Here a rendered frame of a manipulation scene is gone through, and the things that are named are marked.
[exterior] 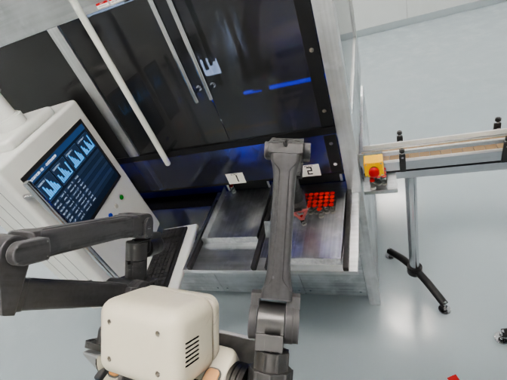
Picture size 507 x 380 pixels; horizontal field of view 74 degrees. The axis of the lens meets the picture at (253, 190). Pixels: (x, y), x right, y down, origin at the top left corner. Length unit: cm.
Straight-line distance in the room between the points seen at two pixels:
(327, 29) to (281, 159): 56
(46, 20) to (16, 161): 54
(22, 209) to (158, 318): 79
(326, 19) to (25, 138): 106
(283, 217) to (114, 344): 41
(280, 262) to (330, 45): 73
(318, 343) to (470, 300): 84
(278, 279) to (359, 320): 146
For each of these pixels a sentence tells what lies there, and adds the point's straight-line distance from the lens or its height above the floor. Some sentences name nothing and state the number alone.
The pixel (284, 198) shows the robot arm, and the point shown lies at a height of 142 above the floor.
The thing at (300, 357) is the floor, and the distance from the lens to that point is 209.
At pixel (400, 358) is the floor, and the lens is 204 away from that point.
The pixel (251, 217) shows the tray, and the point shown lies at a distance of 152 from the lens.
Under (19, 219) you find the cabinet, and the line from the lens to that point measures 139.
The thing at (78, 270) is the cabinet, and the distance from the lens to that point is 150.
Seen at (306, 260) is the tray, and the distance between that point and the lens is 125.
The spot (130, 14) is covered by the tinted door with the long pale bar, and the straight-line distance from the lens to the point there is 136.
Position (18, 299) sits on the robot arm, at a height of 152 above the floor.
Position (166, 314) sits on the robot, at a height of 139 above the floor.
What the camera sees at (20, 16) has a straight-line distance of 164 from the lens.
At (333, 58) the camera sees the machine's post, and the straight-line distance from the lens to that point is 119.
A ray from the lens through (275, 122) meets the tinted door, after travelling 133.
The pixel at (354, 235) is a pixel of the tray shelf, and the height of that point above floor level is 88.
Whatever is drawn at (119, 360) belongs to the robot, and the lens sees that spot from 77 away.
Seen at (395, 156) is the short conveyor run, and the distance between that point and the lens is 157.
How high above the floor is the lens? 187
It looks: 36 degrees down
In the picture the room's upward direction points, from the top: 23 degrees counter-clockwise
